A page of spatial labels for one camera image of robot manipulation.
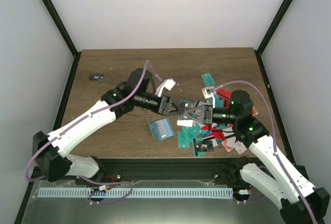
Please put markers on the light blue slotted cable duct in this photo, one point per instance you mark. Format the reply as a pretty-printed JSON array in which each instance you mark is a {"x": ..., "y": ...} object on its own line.
[{"x": 158, "y": 193}]

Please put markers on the teal card top right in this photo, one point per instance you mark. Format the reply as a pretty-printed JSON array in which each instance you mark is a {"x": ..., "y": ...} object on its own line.
[{"x": 208, "y": 79}]

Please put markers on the black VIP card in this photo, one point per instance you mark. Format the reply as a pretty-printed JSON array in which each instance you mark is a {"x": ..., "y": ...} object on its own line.
[{"x": 201, "y": 147}]

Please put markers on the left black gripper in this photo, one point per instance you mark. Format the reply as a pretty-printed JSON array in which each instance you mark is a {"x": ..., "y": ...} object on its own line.
[{"x": 164, "y": 106}]

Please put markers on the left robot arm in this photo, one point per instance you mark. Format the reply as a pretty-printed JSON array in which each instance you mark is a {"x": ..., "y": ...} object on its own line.
[{"x": 52, "y": 152}]

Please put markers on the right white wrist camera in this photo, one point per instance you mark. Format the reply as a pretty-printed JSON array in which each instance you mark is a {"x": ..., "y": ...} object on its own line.
[{"x": 208, "y": 92}]

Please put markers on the blue leather card holder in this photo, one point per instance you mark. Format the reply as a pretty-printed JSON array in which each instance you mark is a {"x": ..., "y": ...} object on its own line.
[{"x": 161, "y": 129}]

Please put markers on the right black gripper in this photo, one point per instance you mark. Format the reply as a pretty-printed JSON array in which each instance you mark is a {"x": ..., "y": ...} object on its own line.
[{"x": 206, "y": 107}]

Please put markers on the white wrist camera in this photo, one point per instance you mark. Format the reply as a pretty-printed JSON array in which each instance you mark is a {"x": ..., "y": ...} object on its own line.
[
  {"x": 208, "y": 92},
  {"x": 167, "y": 84}
]

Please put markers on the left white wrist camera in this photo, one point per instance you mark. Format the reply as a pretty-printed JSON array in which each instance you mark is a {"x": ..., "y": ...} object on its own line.
[{"x": 167, "y": 84}]

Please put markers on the small black card far left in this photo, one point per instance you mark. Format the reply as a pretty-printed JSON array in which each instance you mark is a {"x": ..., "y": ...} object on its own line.
[{"x": 96, "y": 77}]

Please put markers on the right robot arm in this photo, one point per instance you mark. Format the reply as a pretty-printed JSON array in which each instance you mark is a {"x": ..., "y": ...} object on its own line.
[{"x": 297, "y": 199}]

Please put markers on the black aluminium frame rail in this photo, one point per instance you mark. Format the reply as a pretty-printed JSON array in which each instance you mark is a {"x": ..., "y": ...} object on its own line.
[{"x": 223, "y": 171}]

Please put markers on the red card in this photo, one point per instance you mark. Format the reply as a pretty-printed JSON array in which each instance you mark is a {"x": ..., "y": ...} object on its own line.
[{"x": 224, "y": 94}]

